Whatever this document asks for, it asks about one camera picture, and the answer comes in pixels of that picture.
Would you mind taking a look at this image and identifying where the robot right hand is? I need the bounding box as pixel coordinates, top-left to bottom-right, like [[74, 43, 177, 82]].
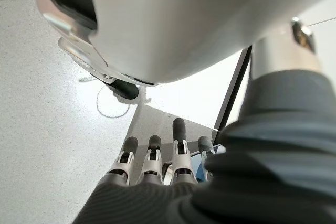
[[73, 17, 336, 224]]

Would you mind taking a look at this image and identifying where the black robot right foot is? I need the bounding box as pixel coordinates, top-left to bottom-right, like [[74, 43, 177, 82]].
[[102, 78, 140, 101]]

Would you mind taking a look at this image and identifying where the thin grey floor cable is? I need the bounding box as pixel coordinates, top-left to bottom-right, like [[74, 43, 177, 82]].
[[78, 76, 131, 119]]

